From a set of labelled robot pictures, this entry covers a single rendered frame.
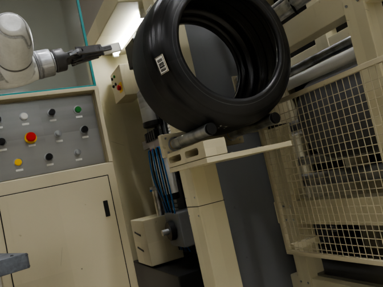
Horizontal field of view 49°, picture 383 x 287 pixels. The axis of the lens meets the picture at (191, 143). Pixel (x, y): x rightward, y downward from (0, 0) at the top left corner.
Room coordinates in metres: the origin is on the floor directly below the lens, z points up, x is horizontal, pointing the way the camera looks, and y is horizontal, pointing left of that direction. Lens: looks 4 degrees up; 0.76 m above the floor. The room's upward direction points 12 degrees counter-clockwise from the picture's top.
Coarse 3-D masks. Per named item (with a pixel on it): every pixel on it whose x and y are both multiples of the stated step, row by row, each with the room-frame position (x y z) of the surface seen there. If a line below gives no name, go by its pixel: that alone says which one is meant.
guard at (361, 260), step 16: (368, 64) 1.38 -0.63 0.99; (336, 80) 1.53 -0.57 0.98; (288, 96) 1.77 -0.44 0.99; (304, 96) 1.69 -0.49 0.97; (352, 96) 1.48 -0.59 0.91; (288, 112) 1.80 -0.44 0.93; (304, 128) 1.74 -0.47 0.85; (368, 128) 1.45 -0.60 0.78; (304, 160) 1.77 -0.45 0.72; (320, 160) 1.69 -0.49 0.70; (336, 160) 1.61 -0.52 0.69; (272, 176) 2.01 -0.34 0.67; (336, 176) 1.63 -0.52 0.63; (272, 192) 2.02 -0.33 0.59; (320, 192) 1.73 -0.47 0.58; (320, 224) 1.77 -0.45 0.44; (352, 224) 1.61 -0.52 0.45; (288, 240) 2.01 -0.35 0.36; (320, 256) 1.80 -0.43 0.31; (336, 256) 1.72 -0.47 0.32; (352, 256) 1.66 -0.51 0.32
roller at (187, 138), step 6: (204, 126) 1.47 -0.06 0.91; (210, 126) 1.46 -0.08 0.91; (192, 132) 1.56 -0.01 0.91; (198, 132) 1.50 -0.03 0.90; (204, 132) 1.47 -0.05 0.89; (210, 132) 1.46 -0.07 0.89; (174, 138) 1.74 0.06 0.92; (180, 138) 1.66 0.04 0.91; (186, 138) 1.61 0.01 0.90; (192, 138) 1.57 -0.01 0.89; (198, 138) 1.54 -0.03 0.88; (174, 144) 1.72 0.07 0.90; (180, 144) 1.68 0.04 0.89; (186, 144) 1.65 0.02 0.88
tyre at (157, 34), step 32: (160, 0) 1.43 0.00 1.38; (192, 0) 1.71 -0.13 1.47; (224, 0) 1.71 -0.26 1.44; (256, 0) 1.56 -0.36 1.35; (160, 32) 1.39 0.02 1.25; (224, 32) 1.82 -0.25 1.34; (256, 32) 1.77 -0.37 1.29; (256, 64) 1.84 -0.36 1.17; (288, 64) 1.60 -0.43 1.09; (160, 96) 1.48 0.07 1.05; (192, 96) 1.42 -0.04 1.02; (224, 96) 1.45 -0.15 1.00; (256, 96) 1.51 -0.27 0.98; (192, 128) 1.58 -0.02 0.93
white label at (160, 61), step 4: (160, 56) 1.38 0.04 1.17; (156, 60) 1.40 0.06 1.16; (160, 60) 1.39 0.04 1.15; (164, 60) 1.38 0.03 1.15; (160, 64) 1.39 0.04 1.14; (164, 64) 1.38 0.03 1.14; (160, 68) 1.40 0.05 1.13; (164, 68) 1.39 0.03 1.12; (160, 72) 1.40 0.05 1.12; (164, 72) 1.39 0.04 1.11
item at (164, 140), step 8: (160, 136) 1.75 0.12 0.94; (168, 136) 1.76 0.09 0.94; (176, 136) 1.78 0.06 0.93; (216, 136) 1.86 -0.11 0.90; (224, 136) 1.88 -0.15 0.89; (240, 136) 1.91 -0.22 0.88; (160, 144) 1.76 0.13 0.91; (168, 144) 1.76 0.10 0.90; (192, 144) 1.81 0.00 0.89; (232, 144) 1.89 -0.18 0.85; (168, 152) 1.75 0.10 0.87
